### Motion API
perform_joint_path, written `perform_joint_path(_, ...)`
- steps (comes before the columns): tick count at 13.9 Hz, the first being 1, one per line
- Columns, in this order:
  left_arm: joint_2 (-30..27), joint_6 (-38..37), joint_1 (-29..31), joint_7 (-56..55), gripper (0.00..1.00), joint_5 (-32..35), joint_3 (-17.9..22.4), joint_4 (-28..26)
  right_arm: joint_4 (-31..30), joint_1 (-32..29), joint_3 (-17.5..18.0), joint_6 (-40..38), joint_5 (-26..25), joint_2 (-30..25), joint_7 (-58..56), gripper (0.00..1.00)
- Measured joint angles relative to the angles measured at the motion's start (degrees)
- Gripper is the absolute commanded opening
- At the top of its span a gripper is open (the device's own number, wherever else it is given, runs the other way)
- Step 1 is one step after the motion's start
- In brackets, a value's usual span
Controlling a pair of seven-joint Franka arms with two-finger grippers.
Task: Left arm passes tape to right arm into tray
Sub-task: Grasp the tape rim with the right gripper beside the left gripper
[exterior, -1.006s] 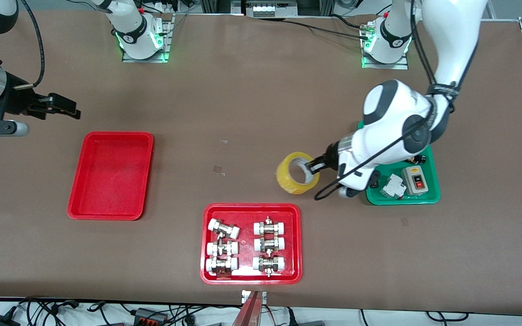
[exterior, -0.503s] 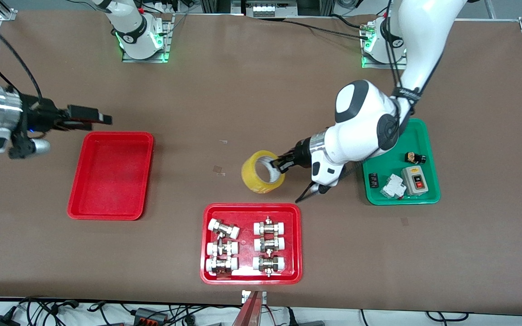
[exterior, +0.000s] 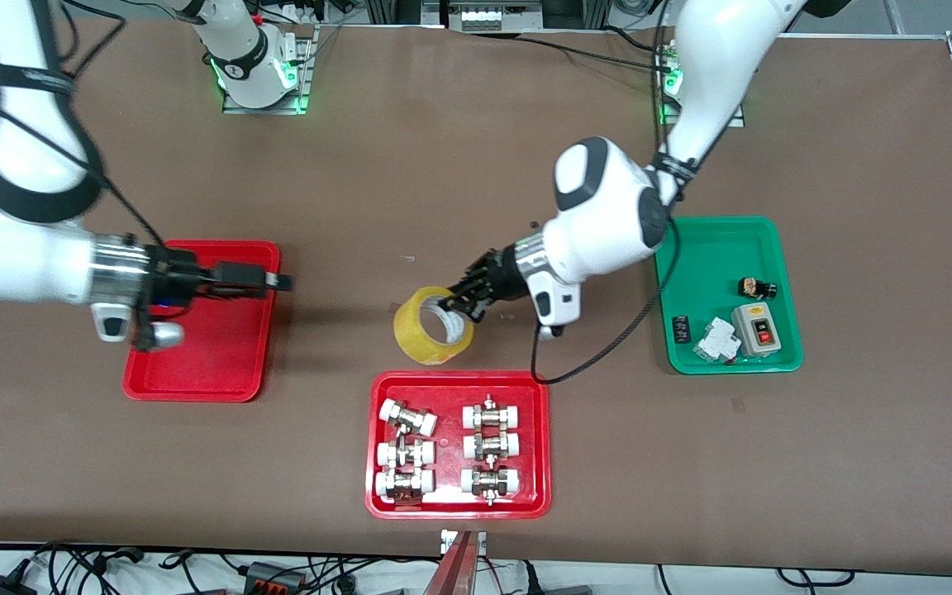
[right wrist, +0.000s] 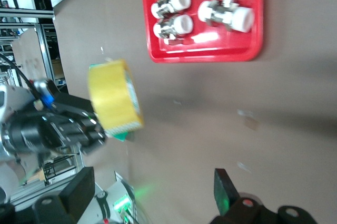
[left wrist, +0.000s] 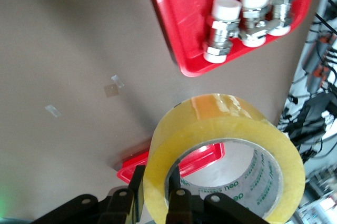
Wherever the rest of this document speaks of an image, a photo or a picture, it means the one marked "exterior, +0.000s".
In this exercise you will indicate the black orange power adapter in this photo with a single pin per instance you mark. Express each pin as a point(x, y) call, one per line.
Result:
point(273, 574)

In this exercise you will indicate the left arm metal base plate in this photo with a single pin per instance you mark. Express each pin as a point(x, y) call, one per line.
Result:
point(736, 116)

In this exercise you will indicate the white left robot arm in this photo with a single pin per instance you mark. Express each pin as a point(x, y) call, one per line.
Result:
point(608, 207)

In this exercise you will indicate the small black brown component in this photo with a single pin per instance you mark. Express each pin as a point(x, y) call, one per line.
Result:
point(755, 288)

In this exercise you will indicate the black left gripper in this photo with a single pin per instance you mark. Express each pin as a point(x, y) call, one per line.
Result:
point(497, 277)

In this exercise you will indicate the empty-type red plastic tray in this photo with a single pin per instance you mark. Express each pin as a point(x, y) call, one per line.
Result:
point(220, 355)

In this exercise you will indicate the grey push-button switch box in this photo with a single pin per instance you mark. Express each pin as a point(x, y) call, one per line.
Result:
point(757, 330)

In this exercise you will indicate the yellow transparent tape roll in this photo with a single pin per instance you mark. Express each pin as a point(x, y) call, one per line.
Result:
point(426, 343)

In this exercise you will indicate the white circuit breaker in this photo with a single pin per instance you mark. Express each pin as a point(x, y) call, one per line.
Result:
point(717, 340)

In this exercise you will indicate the small metal edge bracket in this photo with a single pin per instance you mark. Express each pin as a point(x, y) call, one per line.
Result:
point(446, 541)

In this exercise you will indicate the red tray holding fittings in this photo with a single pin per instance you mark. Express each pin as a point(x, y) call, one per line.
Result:
point(451, 487)

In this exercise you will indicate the red clamp bar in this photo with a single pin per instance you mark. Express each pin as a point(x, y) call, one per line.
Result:
point(453, 570)

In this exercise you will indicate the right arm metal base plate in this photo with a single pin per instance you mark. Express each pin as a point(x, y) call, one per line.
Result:
point(307, 74)

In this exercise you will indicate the black power brick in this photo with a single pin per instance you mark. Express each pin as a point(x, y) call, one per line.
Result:
point(1, 587)

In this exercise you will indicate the white terminal module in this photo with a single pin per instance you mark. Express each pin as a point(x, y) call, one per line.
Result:
point(480, 16)

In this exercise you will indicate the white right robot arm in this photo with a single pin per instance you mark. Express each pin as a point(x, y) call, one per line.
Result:
point(21, 256)

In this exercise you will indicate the white metal pipe fitting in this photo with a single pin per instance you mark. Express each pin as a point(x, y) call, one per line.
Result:
point(408, 417)
point(490, 482)
point(491, 446)
point(403, 484)
point(404, 454)
point(491, 414)

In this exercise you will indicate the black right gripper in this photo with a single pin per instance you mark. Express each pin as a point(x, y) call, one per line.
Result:
point(179, 274)

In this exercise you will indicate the green plastic tray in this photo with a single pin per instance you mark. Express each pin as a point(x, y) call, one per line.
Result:
point(724, 256)

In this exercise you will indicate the small black terminal block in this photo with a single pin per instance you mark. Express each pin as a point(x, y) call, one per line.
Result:
point(683, 329)

